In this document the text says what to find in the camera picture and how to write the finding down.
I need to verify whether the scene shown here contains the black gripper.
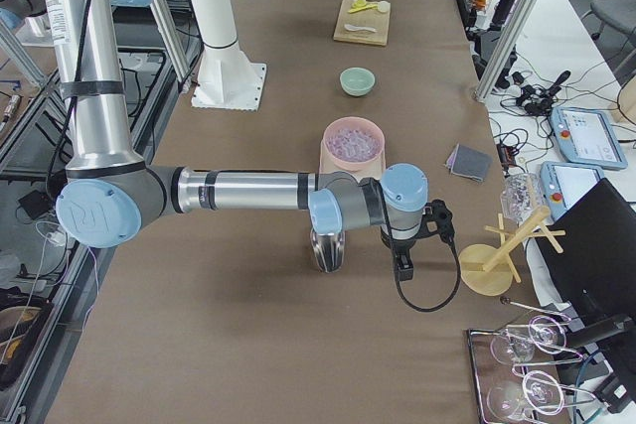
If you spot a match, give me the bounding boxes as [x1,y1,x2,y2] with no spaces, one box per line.
[380,227,418,281]

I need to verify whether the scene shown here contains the white ceramic spoon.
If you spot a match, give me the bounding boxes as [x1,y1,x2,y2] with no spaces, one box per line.
[344,24,378,33]

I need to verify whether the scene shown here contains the pile of ice cubes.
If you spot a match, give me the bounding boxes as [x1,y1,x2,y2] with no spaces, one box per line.
[326,128,379,162]

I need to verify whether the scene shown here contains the pink bowl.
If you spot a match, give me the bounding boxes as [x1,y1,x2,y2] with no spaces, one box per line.
[320,116,385,177]

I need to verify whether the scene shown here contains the green ceramic bowl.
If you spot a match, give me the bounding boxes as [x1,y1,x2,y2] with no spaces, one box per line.
[339,67,376,97]

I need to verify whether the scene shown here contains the steel cocktail cup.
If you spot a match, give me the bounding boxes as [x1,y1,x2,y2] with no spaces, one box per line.
[310,229,345,273]

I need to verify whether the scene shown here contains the wooden cup tree stand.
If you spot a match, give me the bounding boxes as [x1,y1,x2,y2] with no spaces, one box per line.
[459,206,565,296]

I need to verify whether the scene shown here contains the beige tray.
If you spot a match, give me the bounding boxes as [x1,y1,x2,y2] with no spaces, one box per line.
[319,138,386,180]

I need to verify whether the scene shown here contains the grey purple cloth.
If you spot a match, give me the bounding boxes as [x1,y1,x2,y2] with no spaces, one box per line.
[445,144,492,182]

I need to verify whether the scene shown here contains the clear ribbed glass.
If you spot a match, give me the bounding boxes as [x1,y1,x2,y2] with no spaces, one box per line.
[500,173,546,222]

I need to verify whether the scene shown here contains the upper wine glass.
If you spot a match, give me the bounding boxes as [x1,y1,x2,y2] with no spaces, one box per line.
[490,315,565,364]

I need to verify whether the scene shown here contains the wine glass rack tray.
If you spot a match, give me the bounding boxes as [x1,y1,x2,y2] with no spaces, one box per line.
[466,329,597,423]

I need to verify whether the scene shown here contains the lower wine glass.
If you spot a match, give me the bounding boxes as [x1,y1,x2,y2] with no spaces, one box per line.
[486,370,564,423]

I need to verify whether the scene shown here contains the near teach pendant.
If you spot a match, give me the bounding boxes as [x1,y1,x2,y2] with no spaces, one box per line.
[540,161,604,220]

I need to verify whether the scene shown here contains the teach pendant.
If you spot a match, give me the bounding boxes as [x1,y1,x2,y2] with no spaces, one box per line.
[540,161,604,220]
[550,106,628,170]

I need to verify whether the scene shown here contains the black monitor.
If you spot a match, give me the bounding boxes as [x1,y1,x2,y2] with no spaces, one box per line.
[537,179,635,325]

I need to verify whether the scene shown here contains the far teach pendant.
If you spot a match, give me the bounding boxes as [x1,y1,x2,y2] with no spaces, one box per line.
[550,106,628,170]

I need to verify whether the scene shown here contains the bamboo cutting board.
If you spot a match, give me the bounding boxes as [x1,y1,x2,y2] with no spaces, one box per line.
[333,0,391,47]

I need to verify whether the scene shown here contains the white steamed bun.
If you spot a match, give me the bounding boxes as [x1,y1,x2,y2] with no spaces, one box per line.
[376,1,391,13]

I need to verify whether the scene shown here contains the yellow plastic knife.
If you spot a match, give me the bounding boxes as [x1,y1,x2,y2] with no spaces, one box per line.
[347,3,377,14]

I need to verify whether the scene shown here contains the black camera cable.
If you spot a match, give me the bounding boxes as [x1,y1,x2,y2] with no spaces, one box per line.
[385,224,461,313]

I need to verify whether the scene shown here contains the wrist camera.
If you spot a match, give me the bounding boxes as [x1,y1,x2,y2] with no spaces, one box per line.
[425,200,455,244]

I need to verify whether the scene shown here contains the aluminium frame post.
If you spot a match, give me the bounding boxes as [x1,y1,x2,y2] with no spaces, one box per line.
[474,0,537,103]

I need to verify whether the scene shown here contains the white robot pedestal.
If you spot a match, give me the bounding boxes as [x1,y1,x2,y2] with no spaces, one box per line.
[191,0,266,111]

